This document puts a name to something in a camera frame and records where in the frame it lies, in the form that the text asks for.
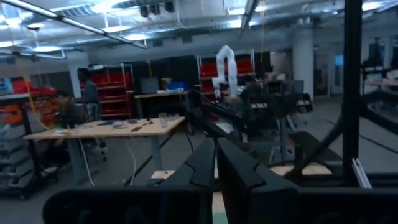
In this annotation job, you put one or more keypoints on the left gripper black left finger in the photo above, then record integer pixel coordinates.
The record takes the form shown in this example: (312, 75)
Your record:
(199, 168)

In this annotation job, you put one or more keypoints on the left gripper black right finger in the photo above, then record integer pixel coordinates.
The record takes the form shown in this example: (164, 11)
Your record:
(248, 193)

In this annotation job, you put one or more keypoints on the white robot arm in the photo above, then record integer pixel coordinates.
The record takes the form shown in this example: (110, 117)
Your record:
(231, 71)

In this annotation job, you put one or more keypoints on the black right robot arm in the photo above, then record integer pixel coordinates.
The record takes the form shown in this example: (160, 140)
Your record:
(217, 112)

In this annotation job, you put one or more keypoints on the mint green ribbed bowl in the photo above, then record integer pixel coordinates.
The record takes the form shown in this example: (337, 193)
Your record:
(220, 219)

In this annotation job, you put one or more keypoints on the wooden workbench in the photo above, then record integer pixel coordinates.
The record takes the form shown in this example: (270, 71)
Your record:
(161, 93)

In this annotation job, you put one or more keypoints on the wooden table grey legs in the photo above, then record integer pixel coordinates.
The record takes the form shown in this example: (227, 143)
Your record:
(124, 129)

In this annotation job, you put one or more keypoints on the blue box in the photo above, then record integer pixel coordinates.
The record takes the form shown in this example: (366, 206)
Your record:
(178, 86)

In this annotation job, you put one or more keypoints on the black equipment cart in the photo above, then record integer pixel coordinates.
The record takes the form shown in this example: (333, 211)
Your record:
(280, 105)

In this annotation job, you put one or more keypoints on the black cabinet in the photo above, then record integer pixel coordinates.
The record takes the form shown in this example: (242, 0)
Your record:
(180, 68)

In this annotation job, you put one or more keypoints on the rack with red bins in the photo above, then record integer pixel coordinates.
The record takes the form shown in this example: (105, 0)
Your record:
(245, 67)
(115, 81)

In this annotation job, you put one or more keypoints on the silver aluminium extrusion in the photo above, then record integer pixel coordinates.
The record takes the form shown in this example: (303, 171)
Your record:
(362, 174)

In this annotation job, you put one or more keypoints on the person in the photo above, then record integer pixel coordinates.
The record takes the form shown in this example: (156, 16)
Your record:
(70, 115)
(90, 93)

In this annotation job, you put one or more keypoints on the grey ceiling conduit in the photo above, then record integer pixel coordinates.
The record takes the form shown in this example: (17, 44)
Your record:
(77, 25)

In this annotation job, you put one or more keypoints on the shelf with orange bins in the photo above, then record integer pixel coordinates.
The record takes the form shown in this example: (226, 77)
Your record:
(12, 115)

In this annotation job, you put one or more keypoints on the black aluminium table frame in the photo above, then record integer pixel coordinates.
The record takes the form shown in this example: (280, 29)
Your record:
(353, 93)

